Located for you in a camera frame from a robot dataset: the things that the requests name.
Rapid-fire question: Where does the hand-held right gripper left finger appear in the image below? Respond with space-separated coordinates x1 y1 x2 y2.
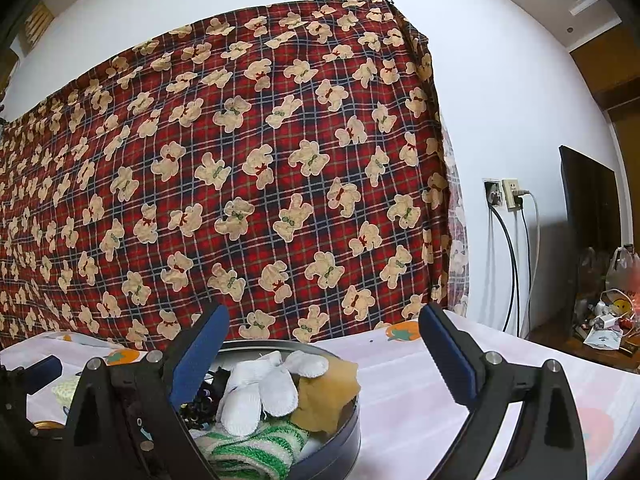
65 301 232 480

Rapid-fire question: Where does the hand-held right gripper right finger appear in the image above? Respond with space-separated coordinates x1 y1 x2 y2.
417 302 587 480

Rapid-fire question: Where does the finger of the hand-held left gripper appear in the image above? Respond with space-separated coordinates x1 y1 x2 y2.
20 355 63 395

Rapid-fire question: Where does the black sock with coloured dots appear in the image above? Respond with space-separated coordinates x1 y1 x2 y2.
180 367 233 431

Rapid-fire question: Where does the white felt mitten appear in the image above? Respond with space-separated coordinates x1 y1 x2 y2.
285 350 330 378
220 360 267 437
260 352 300 417

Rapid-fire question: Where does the green striped white cloth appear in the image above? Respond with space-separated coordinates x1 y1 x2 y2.
192 420 311 480

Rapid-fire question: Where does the tan cloth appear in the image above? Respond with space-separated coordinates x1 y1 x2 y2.
290 357 361 433

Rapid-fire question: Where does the round metal cookie tin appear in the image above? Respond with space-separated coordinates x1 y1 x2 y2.
165 340 362 480

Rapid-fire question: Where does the white persimmon print tablecloth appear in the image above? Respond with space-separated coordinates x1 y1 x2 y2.
0 310 640 480

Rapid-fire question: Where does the wooden television stand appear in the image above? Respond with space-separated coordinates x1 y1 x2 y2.
527 317 640 373

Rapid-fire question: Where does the clear plastic bag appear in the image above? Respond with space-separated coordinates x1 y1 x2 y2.
577 247 608 311

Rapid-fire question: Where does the white plastic bag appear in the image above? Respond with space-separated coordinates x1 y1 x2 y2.
606 244 640 311

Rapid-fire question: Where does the black flat screen television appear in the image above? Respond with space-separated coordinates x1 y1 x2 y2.
559 145 623 331

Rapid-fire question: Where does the red plaid teddy bear blanket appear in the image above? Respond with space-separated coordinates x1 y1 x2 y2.
0 0 471 353

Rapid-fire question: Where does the brown wooden door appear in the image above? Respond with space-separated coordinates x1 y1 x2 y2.
567 25 640 186

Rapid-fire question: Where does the wooden slatted panel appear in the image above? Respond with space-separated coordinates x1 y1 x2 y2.
22 2 55 41

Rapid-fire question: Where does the black power cable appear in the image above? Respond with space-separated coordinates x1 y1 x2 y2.
490 205 522 333

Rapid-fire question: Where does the grey power cable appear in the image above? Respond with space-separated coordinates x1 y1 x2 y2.
520 190 542 338

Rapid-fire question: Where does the dark wall outlet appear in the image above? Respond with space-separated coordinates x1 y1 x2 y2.
482 177 505 208

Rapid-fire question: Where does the white wall outlet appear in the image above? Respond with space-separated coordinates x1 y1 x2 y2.
501 178 523 212

